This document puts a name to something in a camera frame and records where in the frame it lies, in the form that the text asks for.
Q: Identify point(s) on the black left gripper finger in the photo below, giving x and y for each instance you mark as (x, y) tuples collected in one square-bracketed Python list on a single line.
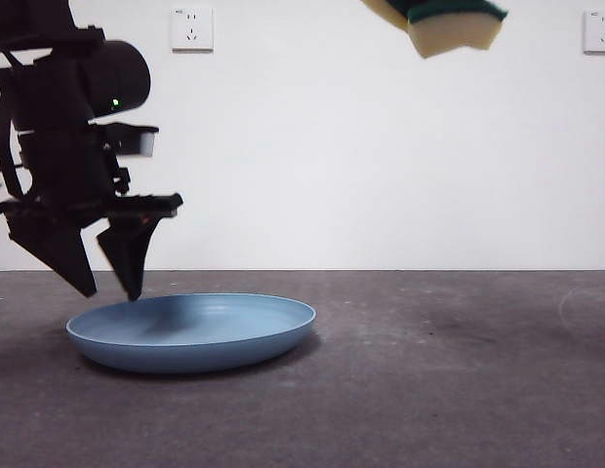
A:
[(129, 253), (53, 251)]

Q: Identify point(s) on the blue round plate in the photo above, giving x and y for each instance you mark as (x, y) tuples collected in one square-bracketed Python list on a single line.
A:
[(190, 336)]

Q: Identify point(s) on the yellow sponge with green pad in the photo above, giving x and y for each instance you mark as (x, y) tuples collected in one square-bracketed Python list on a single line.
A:
[(449, 34)]

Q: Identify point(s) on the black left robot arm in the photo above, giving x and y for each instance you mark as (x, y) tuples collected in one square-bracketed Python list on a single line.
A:
[(117, 73)]

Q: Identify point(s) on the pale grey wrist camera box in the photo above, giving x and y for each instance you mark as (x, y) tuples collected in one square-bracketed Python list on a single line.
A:
[(146, 145)]

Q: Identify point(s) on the white wall socket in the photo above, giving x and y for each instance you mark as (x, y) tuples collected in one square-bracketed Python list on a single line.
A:
[(193, 30), (600, 32)]

